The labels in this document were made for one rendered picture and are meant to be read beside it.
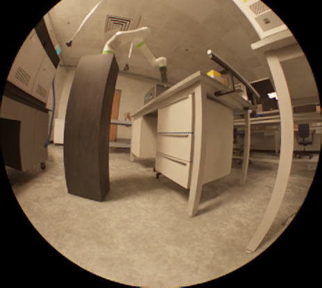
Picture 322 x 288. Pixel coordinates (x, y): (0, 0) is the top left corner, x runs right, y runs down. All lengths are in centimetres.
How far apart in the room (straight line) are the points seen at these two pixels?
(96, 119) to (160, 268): 88
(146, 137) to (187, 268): 158
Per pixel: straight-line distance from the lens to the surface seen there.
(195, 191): 70
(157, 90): 145
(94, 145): 81
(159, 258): 60
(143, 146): 169
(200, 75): 67
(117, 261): 59
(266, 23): 63
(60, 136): 386
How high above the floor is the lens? 52
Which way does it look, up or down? 5 degrees up
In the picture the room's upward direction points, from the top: 3 degrees clockwise
